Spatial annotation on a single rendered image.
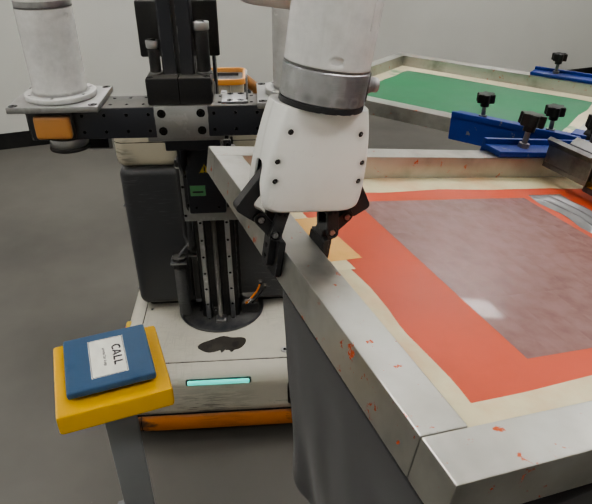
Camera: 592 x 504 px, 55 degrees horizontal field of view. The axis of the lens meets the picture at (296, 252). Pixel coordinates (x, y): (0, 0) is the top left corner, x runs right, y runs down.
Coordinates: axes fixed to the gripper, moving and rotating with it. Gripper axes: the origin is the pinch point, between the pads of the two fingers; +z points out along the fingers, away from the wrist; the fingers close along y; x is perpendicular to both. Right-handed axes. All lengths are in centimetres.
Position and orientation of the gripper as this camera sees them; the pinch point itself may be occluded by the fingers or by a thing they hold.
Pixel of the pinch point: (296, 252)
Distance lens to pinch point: 56.9
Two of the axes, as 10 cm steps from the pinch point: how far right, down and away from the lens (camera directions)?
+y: -9.2, 0.5, -3.9
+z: -1.4, 8.7, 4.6
